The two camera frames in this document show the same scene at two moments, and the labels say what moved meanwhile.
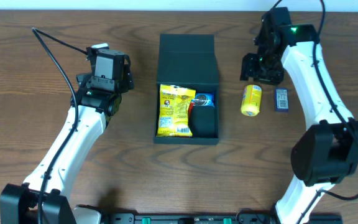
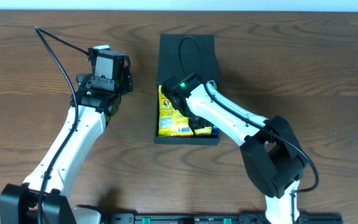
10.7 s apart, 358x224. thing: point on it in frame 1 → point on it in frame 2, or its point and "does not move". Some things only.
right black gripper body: [261, 74] → [199, 123]
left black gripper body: [129, 79] does not move
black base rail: [211, 218] does not move
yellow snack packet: [174, 111] does not move
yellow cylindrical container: [251, 100] → [206, 130]
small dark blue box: [281, 99] → [215, 132]
